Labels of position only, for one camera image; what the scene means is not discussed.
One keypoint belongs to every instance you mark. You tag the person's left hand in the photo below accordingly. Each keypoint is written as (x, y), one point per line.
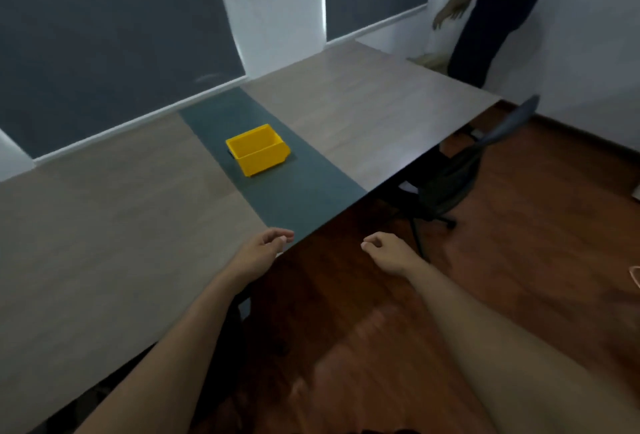
(257, 257)

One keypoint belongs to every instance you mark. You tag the person's right hand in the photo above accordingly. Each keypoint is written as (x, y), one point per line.
(392, 253)

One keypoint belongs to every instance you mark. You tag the person's right fingers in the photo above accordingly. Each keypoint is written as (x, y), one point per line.
(372, 242)

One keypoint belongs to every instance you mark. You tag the person's left fingers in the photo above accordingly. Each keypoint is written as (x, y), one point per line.
(280, 237)

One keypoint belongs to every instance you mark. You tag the person's right forearm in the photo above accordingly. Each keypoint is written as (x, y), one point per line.
(505, 348)

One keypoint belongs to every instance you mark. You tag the person's left forearm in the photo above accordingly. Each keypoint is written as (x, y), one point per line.
(165, 358)

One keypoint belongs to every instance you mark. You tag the dark green table mat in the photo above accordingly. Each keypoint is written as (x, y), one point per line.
(272, 158)

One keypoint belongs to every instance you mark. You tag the yellow plastic bin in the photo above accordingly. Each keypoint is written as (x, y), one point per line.
(257, 148)

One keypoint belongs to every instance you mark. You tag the black office chair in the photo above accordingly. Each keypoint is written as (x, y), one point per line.
(450, 173)

